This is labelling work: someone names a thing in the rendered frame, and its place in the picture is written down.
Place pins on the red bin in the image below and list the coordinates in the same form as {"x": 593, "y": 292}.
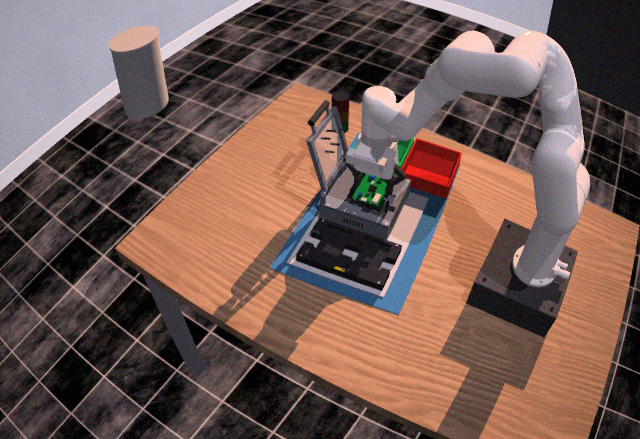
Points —
{"x": 430, "y": 167}

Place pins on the green bin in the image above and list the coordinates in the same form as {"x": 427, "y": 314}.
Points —
{"x": 403, "y": 149}

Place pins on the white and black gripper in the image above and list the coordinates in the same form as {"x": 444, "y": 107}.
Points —
{"x": 392, "y": 156}

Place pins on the green circuit board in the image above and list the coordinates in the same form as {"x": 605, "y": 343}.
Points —
{"x": 371, "y": 189}

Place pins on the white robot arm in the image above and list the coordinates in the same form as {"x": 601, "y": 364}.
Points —
{"x": 531, "y": 59}

